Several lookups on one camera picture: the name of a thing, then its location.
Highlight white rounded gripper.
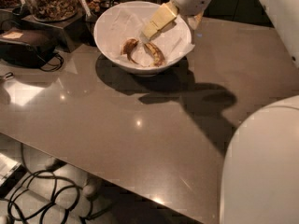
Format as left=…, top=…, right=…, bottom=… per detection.
left=140, top=0, right=211, bottom=43

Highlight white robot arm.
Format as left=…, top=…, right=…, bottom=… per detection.
left=220, top=0, right=299, bottom=224

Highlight white ceramic bowl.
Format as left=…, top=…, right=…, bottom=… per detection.
left=93, top=0, right=192, bottom=77

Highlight white paper napkin liner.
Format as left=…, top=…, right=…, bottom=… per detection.
left=102, top=7, right=194, bottom=75

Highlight white label tag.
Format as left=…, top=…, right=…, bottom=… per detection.
left=79, top=0, right=92, bottom=17

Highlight dark metal stand box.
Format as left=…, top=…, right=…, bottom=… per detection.
left=21, top=10, right=92, bottom=53

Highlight grey box on floor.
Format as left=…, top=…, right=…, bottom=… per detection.
left=0, top=153, right=26, bottom=198

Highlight black device with cable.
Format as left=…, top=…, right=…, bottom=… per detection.
left=0, top=28, right=64, bottom=72

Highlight black cables on floor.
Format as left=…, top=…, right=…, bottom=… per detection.
left=7, top=142, right=125, bottom=224

